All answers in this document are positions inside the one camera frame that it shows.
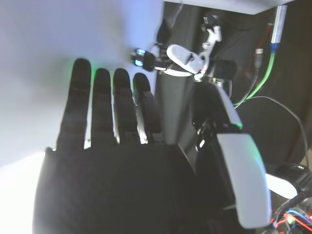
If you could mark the robot hand, black palm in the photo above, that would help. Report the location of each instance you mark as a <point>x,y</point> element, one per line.
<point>117,190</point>

